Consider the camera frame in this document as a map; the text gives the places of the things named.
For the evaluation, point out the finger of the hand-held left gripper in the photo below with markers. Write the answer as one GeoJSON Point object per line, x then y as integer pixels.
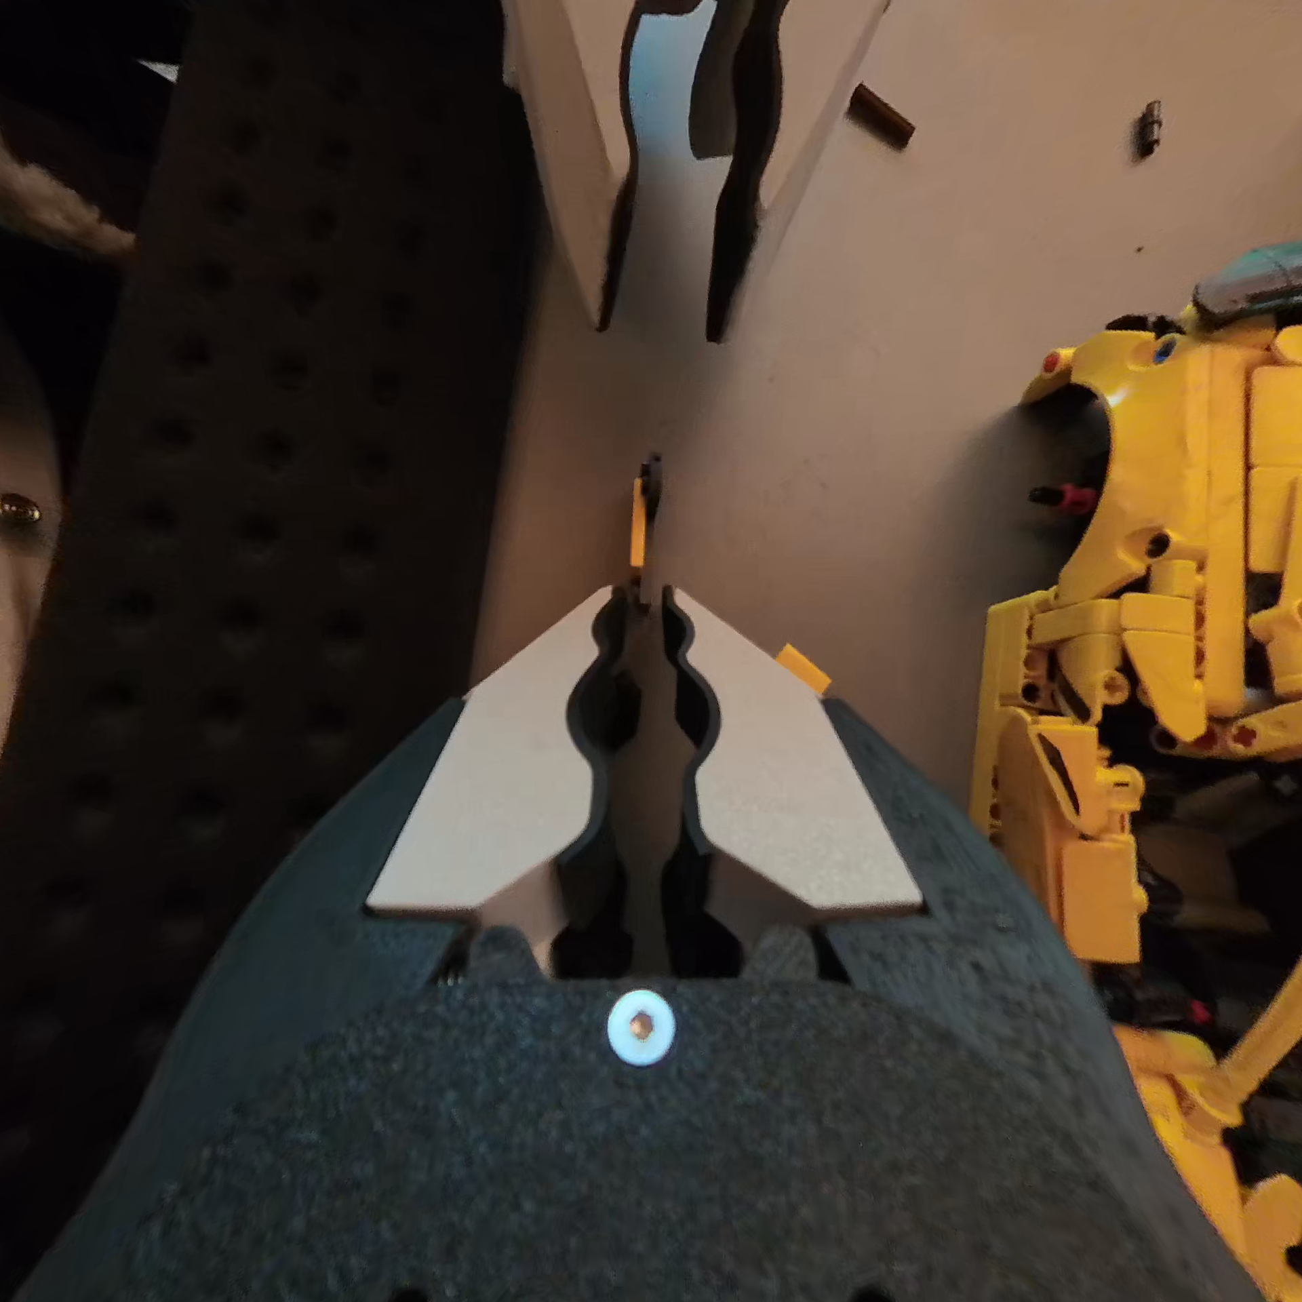
{"type": "Point", "coordinates": [567, 103]}
{"type": "Point", "coordinates": [814, 60]}

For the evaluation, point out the small yellow black brick assembly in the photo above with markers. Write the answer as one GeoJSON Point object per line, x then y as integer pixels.
{"type": "Point", "coordinates": [651, 486]}

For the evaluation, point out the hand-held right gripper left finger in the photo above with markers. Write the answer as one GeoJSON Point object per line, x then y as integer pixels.
{"type": "Point", "coordinates": [476, 814]}

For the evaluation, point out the yellow curved slope piece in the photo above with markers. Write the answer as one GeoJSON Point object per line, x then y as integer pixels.
{"type": "Point", "coordinates": [802, 665]}

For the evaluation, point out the grey desk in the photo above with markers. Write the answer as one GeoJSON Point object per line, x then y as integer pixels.
{"type": "Point", "coordinates": [916, 357]}

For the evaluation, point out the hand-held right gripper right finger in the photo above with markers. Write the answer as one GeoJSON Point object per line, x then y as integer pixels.
{"type": "Point", "coordinates": [814, 814]}

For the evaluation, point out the long black pin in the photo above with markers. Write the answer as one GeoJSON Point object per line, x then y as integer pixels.
{"type": "Point", "coordinates": [877, 111]}

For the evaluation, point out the small black pin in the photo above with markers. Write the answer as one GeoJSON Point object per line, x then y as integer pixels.
{"type": "Point", "coordinates": [1151, 130]}

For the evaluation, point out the yellow toy brick car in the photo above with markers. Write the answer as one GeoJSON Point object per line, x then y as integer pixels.
{"type": "Point", "coordinates": [1170, 611]}

